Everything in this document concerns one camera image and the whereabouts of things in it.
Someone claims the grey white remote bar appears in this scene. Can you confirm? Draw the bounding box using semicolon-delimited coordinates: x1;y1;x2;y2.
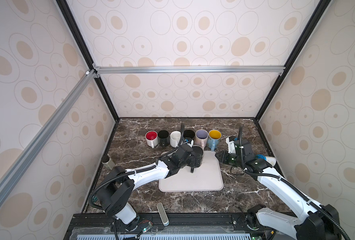
156;203;169;226

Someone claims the white mug red inside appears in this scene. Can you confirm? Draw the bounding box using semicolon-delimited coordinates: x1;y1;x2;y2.
145;131;159;149

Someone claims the diagonal aluminium frame bar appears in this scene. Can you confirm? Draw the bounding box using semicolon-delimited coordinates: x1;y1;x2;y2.
0;69;97;207

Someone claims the blue mug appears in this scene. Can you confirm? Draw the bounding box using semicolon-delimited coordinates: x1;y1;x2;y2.
207;130;221;151

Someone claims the small white black mug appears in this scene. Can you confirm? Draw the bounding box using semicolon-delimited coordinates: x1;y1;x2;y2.
183;129;195;145

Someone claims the white cup blue lid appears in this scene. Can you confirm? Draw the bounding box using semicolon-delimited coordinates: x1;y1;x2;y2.
256;155;276;167

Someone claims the pink mug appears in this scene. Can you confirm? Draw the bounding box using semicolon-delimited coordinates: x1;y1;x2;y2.
194;130;208;150

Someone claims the beige plastic tray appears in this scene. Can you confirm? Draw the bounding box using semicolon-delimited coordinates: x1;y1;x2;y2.
158;151;223;193

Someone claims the small bottle black cap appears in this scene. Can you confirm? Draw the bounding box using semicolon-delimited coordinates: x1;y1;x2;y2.
101;154;115;170

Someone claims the black skull pattern mug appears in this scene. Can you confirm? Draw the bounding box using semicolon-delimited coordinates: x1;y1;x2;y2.
188;145;204;173

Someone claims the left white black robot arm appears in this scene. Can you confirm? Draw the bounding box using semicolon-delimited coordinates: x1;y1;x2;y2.
88;137;204;232

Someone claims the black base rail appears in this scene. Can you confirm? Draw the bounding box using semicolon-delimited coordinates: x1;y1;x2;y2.
64;213;290;240

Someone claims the horizontal aluminium frame bar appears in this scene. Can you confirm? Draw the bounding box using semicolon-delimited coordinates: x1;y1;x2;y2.
87;65;285;77

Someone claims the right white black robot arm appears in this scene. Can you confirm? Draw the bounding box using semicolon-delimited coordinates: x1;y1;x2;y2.
215;128;349;240

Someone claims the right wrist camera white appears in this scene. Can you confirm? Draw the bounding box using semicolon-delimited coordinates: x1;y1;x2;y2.
226;136;241;154

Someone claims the white ribbed mug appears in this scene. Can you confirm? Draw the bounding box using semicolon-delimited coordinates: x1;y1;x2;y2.
170;131;181;148

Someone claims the black mug white rim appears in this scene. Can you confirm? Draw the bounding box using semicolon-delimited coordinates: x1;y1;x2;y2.
157;130;170;148

